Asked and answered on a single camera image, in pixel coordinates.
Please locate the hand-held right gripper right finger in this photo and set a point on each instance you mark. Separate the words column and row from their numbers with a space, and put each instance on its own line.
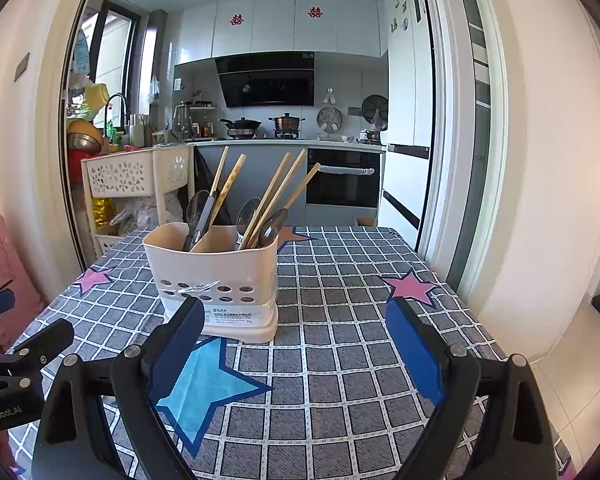
column 415, row 350

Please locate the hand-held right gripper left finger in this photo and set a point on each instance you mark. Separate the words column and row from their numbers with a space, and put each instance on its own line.
column 172, row 355

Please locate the cream plastic utensil holder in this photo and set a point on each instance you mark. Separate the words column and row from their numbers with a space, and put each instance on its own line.
column 240, row 310

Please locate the grey checked star tablecloth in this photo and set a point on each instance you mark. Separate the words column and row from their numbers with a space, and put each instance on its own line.
column 340, row 310

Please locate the golden packet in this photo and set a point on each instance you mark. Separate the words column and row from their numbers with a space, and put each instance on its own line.
column 102, row 215

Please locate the clear plastic bags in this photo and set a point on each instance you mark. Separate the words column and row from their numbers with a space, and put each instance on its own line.
column 145, row 215

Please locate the black built-in oven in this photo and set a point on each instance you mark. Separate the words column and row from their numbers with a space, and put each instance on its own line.
column 345, row 190

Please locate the cream plastic storage trolley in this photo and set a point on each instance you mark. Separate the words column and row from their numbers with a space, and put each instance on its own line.
column 115, row 175

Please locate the black hanging cloth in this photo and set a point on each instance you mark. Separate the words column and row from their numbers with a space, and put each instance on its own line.
column 200, row 170

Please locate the stack of kitchen basins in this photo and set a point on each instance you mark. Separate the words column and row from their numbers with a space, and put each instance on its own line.
column 85, row 137

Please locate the grey kitchen counter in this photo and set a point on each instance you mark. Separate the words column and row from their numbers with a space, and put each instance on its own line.
column 265, row 150

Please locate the glass kettle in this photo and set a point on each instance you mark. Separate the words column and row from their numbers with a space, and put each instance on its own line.
column 183, row 122

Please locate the yellow container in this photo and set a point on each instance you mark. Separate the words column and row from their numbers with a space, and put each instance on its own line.
column 97, row 95

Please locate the white refrigerator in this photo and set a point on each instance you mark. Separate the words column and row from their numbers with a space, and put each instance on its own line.
column 405, row 110

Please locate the black wok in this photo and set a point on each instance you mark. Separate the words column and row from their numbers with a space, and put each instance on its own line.
column 241, row 124

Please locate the arched kitchen faucet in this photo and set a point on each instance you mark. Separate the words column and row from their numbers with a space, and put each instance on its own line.
column 117, row 95

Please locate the round metal steamer rack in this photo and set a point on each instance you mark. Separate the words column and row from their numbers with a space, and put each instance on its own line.
column 328, row 120

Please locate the black hanging pan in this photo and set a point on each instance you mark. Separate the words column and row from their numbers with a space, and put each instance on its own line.
column 374, row 107

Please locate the steel cooking pot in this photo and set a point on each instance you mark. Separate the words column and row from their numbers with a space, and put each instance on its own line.
column 286, row 122

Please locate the black framed window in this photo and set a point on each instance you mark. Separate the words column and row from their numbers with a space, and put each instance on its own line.
column 112, row 55

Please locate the black range hood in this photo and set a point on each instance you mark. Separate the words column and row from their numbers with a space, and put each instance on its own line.
column 265, row 80

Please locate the red cabinet decal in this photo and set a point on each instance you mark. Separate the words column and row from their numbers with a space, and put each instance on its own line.
column 236, row 19

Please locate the white upper kitchen cabinets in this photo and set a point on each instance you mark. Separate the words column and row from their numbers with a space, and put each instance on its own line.
column 280, row 25

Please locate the wall switch plate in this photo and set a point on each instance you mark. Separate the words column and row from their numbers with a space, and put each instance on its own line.
column 22, row 66

